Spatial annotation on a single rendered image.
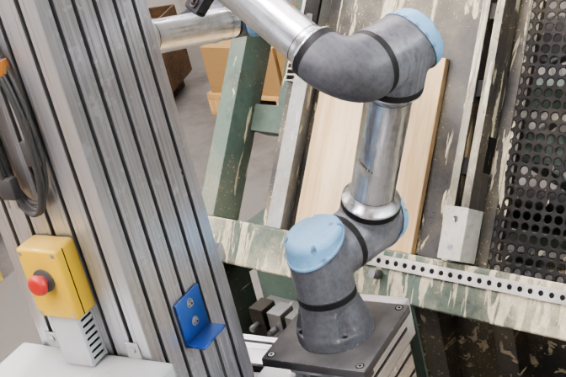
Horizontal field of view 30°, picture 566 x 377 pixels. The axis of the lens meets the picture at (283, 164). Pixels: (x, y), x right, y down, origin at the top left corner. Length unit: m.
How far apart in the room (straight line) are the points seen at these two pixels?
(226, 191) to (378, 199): 1.06
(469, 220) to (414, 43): 0.78
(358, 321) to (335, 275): 0.11
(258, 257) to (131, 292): 1.12
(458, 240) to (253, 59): 0.90
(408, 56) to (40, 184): 0.63
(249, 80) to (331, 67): 1.33
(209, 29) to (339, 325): 0.74
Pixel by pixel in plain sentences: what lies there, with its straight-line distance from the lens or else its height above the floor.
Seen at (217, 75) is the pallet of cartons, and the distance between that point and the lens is 6.18.
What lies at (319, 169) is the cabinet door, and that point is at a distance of 2.78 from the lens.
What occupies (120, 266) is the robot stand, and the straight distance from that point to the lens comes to 1.72.
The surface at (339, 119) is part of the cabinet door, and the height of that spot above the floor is 1.14.
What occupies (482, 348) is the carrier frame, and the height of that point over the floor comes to 0.50.
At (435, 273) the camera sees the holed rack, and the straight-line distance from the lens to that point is 2.50.
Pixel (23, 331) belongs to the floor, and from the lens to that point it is 4.65.
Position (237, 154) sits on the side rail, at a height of 1.03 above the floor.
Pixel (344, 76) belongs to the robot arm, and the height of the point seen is 1.60.
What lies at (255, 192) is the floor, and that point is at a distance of 5.19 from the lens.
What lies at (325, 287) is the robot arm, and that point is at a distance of 1.97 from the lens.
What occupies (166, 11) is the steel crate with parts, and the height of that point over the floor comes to 0.55.
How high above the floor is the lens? 2.18
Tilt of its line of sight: 24 degrees down
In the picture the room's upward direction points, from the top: 14 degrees counter-clockwise
